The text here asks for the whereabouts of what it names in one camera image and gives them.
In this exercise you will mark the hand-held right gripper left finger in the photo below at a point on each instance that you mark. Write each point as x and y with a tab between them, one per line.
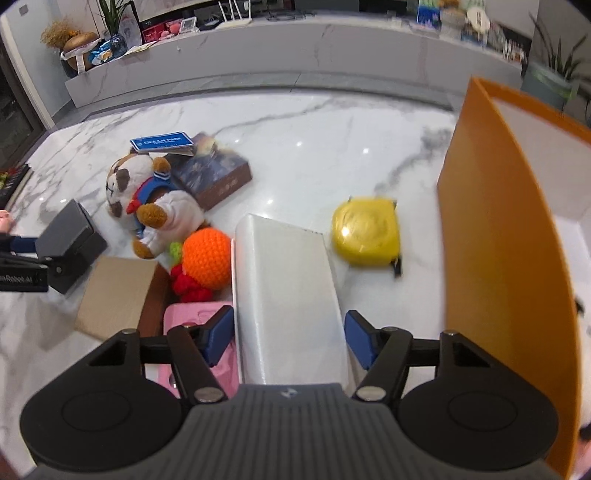
218	339

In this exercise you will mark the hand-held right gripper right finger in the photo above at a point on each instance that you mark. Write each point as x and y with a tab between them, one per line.
361	344

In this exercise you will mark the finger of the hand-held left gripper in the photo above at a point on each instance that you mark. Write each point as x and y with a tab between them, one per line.
53	267
18	244

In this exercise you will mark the grey small box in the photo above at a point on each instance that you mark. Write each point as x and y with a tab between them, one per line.
69	240

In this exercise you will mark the white rectangular box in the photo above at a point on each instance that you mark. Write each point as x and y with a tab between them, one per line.
286	295

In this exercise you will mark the orange crochet toy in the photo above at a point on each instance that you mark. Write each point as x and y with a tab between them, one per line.
205	258

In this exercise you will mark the sailor plush toy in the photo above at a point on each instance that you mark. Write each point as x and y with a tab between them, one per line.
147	203

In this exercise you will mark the orange storage box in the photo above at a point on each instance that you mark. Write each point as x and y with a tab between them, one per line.
498	258

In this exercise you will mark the blue sign card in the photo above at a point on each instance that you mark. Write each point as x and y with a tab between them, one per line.
161	143

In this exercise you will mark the pink rounded object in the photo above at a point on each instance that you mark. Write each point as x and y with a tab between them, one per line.
4	220

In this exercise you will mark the pink plastic tray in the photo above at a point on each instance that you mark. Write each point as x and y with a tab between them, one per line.
184	318

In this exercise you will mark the dark tray with colourful items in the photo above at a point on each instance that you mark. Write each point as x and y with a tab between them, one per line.
14	184

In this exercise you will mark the brown cardboard sheet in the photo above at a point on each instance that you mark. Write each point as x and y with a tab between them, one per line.
117	295

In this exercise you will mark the brown wooden tray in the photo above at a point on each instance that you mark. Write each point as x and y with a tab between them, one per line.
154	304

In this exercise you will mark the yellow round case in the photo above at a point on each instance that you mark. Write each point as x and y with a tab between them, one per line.
365	233

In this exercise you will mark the dark printed gift box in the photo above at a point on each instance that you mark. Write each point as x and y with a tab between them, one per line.
212	173

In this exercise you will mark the brown round vase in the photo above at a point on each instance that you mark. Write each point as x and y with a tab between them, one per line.
81	45

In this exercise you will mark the dried flower bunch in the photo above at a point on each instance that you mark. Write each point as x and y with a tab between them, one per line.
62	30

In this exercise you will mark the green plant in blue vase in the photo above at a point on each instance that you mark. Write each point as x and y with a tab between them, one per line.
115	27

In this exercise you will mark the pink gift box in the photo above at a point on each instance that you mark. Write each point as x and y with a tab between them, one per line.
157	34

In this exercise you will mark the white marble media bench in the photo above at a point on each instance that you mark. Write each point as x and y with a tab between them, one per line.
286	50

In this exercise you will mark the white router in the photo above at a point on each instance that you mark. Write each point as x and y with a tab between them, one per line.
233	16

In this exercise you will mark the zebra striped toy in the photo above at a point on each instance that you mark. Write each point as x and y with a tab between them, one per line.
512	50

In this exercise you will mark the white round fan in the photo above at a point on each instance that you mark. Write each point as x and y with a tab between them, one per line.
478	18

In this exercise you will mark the long leaf floor plant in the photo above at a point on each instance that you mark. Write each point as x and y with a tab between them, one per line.
561	50

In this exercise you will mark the small picture frame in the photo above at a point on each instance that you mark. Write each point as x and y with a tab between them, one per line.
189	25

